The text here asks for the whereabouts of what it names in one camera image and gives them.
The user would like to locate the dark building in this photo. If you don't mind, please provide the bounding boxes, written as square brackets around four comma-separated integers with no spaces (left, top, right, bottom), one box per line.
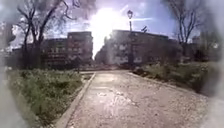
[94,29,183,68]

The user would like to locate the gravel path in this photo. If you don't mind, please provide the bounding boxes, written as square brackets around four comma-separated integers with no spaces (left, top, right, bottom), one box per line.
[64,69,224,128]

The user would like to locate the brick building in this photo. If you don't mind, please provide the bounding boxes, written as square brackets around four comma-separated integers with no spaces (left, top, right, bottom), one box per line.
[13,30,94,70]

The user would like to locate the stone kerb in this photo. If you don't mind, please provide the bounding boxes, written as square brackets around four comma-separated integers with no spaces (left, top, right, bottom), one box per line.
[53,72,98,128]
[126,71,214,99]

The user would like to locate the low green plants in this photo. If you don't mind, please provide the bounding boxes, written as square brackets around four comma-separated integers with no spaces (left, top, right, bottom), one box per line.
[131,61,224,96]

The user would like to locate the grass patch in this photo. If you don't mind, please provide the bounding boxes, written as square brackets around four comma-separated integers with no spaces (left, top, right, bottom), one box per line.
[4,68,93,126]

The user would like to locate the bare tree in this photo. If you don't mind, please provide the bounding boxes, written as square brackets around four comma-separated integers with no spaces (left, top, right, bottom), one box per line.
[13,0,98,69]
[163,0,209,63]

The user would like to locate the lamp post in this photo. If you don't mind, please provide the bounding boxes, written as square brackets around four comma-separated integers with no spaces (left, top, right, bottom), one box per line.
[126,9,135,66]

